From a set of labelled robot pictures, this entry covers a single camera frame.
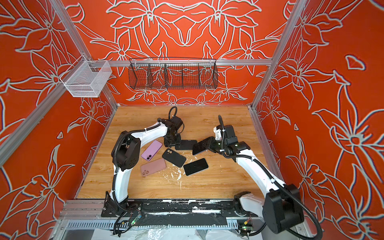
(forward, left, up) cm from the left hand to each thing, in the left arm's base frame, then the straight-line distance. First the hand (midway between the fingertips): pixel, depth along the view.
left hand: (177, 143), depth 95 cm
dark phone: (+2, -16, -5) cm, 17 cm away
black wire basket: (+39, +14, +27) cm, 50 cm away
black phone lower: (-13, -12, -5) cm, 18 cm away
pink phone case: (-15, +13, -2) cm, 20 cm away
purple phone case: (-6, +15, 0) cm, 16 cm away
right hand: (-7, -15, +14) cm, 21 cm away
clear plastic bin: (+26, +59, +30) cm, 71 cm away
